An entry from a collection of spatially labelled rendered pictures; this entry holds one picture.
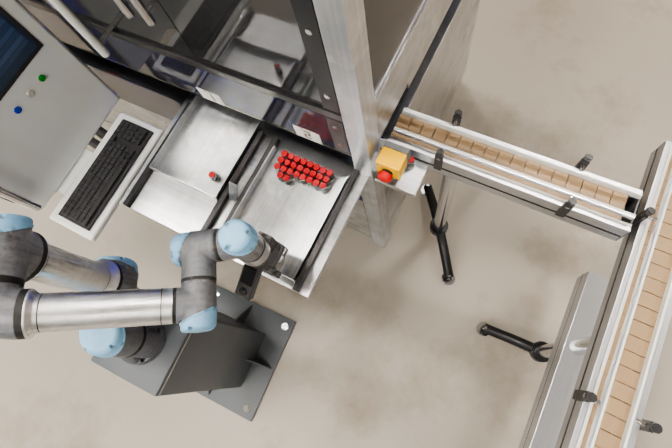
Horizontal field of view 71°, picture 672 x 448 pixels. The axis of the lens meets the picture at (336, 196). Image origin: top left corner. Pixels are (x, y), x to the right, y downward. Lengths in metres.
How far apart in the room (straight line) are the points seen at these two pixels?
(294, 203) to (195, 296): 0.51
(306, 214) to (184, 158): 0.46
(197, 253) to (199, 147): 0.61
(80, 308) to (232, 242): 0.31
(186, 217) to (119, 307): 0.55
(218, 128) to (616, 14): 2.24
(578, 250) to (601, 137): 0.59
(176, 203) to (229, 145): 0.25
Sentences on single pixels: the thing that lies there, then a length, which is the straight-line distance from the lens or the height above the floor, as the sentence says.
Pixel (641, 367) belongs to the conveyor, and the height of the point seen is 0.93.
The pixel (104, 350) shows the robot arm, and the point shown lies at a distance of 1.41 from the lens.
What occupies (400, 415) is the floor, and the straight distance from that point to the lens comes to 2.19.
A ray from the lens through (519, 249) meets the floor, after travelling 2.31.
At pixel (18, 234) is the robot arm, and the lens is 1.12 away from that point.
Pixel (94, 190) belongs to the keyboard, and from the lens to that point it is 1.79.
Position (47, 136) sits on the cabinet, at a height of 0.97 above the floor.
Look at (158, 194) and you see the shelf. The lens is 1.60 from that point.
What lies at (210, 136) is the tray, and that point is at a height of 0.88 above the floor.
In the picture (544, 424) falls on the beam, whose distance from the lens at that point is 1.69.
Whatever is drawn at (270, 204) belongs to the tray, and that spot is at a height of 0.88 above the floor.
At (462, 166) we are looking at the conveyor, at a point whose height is 0.93.
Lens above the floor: 2.19
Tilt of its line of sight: 68 degrees down
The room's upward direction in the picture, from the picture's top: 22 degrees counter-clockwise
